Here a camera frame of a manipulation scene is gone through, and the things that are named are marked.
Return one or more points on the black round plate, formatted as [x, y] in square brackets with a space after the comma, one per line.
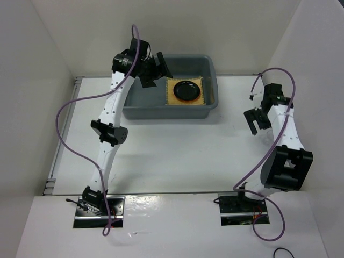
[186, 90]

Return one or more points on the bamboo woven mat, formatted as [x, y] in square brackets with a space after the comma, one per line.
[170, 97]

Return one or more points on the grey plastic bin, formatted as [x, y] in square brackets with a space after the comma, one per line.
[151, 103]

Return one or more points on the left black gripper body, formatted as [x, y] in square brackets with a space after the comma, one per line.
[149, 71]

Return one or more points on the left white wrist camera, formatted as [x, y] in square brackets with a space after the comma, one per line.
[149, 53]

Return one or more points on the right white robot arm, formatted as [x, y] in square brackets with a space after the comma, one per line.
[286, 167]

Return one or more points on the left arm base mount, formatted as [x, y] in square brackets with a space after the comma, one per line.
[88, 217]

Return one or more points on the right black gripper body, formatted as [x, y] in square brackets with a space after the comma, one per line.
[262, 120]

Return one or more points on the orange plastic plate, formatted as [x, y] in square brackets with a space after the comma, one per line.
[186, 101]

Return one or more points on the clear plastic cup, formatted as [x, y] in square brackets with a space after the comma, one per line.
[268, 138]

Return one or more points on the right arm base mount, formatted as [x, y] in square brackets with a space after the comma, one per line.
[236, 209]

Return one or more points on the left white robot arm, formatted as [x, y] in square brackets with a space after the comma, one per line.
[134, 62]

